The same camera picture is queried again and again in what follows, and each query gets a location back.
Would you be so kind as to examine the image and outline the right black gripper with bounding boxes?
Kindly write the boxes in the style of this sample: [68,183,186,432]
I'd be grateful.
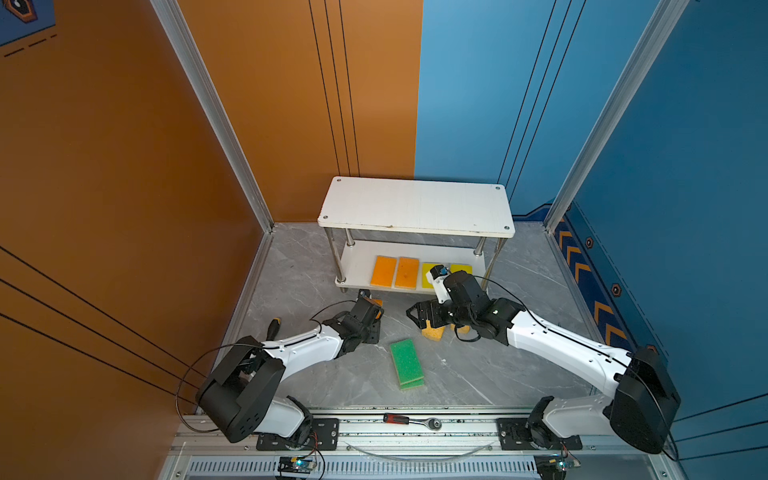
[404,298,475,330]

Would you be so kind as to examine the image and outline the green sponge bottom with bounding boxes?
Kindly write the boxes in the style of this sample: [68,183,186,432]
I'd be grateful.
[399,379,425,391]

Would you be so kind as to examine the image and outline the orange sponge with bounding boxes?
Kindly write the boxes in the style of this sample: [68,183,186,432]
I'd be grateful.
[370,256,398,288]
[394,257,420,290]

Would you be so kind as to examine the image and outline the black yellow screwdriver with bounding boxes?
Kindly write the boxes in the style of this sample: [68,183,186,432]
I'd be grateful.
[266,318,281,341]

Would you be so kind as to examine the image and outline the green sponge top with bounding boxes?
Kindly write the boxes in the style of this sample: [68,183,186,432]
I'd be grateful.
[390,339,424,388]

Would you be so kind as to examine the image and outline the left green circuit board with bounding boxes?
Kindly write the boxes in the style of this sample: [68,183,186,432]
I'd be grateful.
[276,456,318,479]

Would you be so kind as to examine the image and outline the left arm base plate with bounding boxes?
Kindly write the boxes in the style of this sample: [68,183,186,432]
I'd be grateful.
[256,417,340,452]

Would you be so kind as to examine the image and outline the red handled ratchet wrench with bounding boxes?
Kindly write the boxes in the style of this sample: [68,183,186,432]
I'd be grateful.
[383,413,442,431]

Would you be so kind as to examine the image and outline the green sponge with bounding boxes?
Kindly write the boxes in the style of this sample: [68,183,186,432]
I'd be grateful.
[399,379,425,391]
[390,339,424,388]

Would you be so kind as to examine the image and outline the right green circuit board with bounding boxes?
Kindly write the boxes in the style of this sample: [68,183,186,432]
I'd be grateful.
[534,456,581,480]

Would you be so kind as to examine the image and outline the white two-tier shelf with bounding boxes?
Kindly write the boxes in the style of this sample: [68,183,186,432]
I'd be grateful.
[317,176,515,295]

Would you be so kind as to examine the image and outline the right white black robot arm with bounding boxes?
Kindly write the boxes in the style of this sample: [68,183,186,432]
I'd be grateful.
[406,265,681,456]

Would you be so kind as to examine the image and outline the green circuit board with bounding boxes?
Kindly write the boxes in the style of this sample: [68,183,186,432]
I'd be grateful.
[276,456,318,479]
[534,456,581,480]

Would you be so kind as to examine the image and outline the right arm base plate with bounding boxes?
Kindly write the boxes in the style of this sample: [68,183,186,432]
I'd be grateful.
[496,418,583,451]

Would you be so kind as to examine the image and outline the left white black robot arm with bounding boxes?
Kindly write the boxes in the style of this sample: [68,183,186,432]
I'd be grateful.
[196,290,384,447]

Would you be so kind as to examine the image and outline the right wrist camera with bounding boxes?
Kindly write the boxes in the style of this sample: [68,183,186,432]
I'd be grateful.
[431,267,451,304]

